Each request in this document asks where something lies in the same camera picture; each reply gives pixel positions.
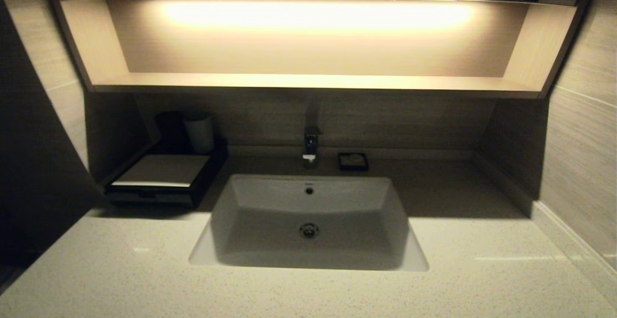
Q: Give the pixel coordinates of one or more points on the white ceramic sink basin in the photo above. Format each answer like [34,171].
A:
[313,207]

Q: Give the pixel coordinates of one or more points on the black amenity tray box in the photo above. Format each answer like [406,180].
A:
[165,174]

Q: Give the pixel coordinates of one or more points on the black soap dish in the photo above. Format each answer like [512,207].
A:
[353,165]

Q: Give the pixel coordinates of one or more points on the wooden wall shelf niche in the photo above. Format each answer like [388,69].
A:
[313,54]

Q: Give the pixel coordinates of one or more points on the metal sink drain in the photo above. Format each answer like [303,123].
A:
[309,231]

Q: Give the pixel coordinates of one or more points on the warm shelf light strip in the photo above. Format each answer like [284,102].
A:
[313,14]

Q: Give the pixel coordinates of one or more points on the dark grey tumbler cup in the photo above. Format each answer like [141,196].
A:
[169,131]

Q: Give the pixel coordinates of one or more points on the light grey tumbler cup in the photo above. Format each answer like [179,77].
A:
[199,133]

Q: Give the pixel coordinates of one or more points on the chrome faucet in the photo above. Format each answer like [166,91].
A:
[311,145]

